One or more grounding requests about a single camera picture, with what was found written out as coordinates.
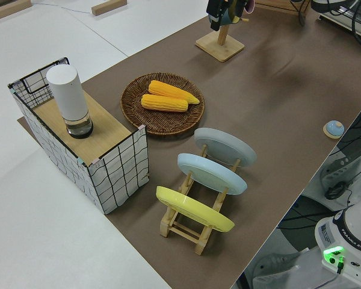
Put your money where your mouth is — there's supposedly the wooden cabinet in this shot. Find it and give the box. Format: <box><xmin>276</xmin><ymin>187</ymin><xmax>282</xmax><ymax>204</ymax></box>
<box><xmin>255</xmin><ymin>0</ymin><xmax>312</xmax><ymax>16</ymax></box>

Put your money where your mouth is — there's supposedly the yellow corn cob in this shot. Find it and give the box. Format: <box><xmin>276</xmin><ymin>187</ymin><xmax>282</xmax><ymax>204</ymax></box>
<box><xmin>141</xmin><ymin>93</ymin><xmax>190</xmax><ymax>113</ymax></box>
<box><xmin>147</xmin><ymin>79</ymin><xmax>201</xmax><ymax>105</ymax></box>

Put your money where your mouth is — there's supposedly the wire grid storage box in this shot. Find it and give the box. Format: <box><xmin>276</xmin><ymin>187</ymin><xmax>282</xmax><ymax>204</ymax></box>
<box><xmin>7</xmin><ymin>57</ymin><xmax>150</xmax><ymax>216</ymax></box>

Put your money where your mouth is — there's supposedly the light blue plate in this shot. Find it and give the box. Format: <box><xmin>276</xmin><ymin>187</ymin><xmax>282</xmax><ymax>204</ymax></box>
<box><xmin>176</xmin><ymin>152</ymin><xmax>248</xmax><ymax>197</ymax></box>

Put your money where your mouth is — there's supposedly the brown table mat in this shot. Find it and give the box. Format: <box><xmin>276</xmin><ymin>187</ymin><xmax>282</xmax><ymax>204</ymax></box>
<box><xmin>16</xmin><ymin>0</ymin><xmax>361</xmax><ymax>289</ymax></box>

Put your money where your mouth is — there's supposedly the beige toaster oven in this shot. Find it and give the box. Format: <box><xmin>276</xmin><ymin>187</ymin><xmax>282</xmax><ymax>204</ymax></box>
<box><xmin>316</xmin><ymin>0</ymin><xmax>361</xmax><ymax>49</ymax></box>

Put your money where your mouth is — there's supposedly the wooden mug tree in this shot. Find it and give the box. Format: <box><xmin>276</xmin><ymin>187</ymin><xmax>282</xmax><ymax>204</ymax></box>
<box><xmin>194</xmin><ymin>16</ymin><xmax>250</xmax><ymax>63</ymax></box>

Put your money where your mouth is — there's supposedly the round wicker basket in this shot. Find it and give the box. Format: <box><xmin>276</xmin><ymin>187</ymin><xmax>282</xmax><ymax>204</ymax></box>
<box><xmin>120</xmin><ymin>72</ymin><xmax>206</xmax><ymax>136</ymax></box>

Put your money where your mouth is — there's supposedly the white cylinder bottle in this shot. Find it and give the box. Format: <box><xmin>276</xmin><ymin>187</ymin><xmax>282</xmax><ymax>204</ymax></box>
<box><xmin>46</xmin><ymin>65</ymin><xmax>94</xmax><ymax>140</ymax></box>

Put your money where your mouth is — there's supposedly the blue call bell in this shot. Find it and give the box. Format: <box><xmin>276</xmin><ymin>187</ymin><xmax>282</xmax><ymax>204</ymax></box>
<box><xmin>322</xmin><ymin>120</ymin><xmax>345</xmax><ymax>140</ymax></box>

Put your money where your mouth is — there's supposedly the long wooden block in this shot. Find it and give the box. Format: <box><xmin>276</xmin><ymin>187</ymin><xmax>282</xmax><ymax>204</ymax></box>
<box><xmin>0</xmin><ymin>0</ymin><xmax>32</xmax><ymax>22</ymax></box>

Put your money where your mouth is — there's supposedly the yellow plate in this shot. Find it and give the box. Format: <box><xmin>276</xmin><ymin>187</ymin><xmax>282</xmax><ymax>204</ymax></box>
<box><xmin>155</xmin><ymin>185</ymin><xmax>236</xmax><ymax>233</ymax></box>

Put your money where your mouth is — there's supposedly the wooden plate rack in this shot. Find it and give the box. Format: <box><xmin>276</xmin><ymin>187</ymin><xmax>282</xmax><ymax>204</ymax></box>
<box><xmin>159</xmin><ymin>143</ymin><xmax>243</xmax><ymax>256</ymax></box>

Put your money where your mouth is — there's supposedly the dark blue mug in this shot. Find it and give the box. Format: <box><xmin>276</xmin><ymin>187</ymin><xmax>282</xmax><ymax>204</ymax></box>
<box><xmin>221</xmin><ymin>0</ymin><xmax>240</xmax><ymax>26</ymax></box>

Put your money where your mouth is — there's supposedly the pink mug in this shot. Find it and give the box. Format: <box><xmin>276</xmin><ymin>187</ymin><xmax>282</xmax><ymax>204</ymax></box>
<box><xmin>237</xmin><ymin>0</ymin><xmax>256</xmax><ymax>16</ymax></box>

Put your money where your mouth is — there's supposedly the black floor cable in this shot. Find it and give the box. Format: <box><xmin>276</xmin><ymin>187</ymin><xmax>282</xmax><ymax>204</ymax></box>
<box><xmin>280</xmin><ymin>206</ymin><xmax>330</xmax><ymax>231</ymax></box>

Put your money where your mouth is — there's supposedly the short wooden block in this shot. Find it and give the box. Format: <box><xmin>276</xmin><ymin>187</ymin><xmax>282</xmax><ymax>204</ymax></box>
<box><xmin>91</xmin><ymin>0</ymin><xmax>128</xmax><ymax>17</ymax></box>

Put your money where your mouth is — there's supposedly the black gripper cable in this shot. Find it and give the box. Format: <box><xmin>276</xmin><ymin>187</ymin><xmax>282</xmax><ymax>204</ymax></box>
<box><xmin>289</xmin><ymin>0</ymin><xmax>309</xmax><ymax>27</ymax></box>

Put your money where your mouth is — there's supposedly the gray plate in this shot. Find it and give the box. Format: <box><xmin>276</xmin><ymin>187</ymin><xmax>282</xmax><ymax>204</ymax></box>
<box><xmin>194</xmin><ymin>127</ymin><xmax>258</xmax><ymax>168</ymax></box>

